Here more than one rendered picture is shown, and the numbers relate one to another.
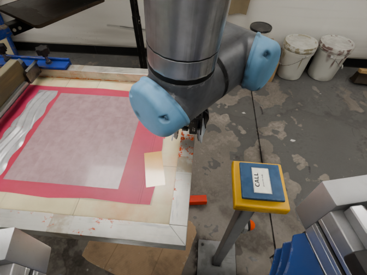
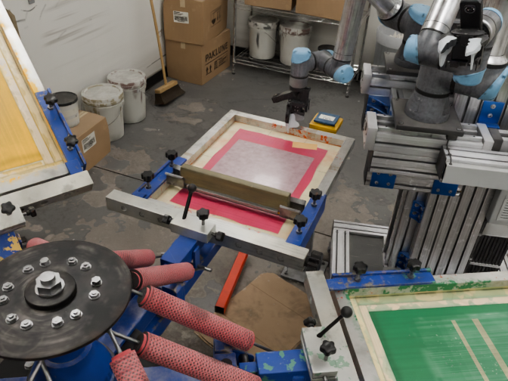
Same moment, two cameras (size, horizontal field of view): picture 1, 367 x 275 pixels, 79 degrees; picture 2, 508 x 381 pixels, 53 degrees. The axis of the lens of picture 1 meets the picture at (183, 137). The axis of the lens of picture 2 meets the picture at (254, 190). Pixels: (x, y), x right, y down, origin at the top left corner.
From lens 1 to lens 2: 2.03 m
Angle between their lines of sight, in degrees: 54
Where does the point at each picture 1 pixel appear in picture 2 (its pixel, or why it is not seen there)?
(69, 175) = (298, 172)
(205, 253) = (295, 274)
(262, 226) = not seen: hidden behind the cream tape
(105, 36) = not seen: outside the picture
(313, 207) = (366, 83)
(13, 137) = not seen: hidden behind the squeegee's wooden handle
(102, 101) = (231, 156)
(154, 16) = (351, 47)
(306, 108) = (171, 147)
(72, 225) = (336, 163)
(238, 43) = (328, 54)
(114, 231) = (343, 153)
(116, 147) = (282, 155)
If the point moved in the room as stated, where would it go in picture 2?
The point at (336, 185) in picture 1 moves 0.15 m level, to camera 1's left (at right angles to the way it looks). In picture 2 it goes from (366, 72) to (361, 85)
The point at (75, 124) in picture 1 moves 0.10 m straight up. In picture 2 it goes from (252, 168) to (252, 147)
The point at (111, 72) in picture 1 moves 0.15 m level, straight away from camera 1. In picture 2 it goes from (206, 141) to (169, 140)
